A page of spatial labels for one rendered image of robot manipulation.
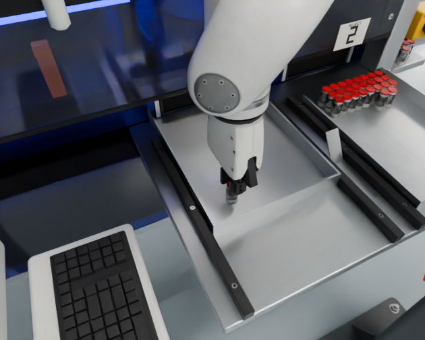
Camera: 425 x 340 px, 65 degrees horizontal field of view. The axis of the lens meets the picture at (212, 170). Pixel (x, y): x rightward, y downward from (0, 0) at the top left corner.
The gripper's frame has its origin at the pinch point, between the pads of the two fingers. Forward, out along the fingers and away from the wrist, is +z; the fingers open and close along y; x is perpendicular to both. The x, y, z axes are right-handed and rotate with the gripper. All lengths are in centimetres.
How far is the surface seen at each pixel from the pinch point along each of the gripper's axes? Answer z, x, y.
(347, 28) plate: -10.2, 38.5, -20.1
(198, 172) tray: 5.6, -2.8, -8.9
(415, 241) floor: 94, 100, -1
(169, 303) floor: 93, -13, -24
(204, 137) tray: 5.4, 2.5, -17.8
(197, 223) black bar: 4.0, -8.2, 3.0
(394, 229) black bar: 4.4, 20.7, 18.0
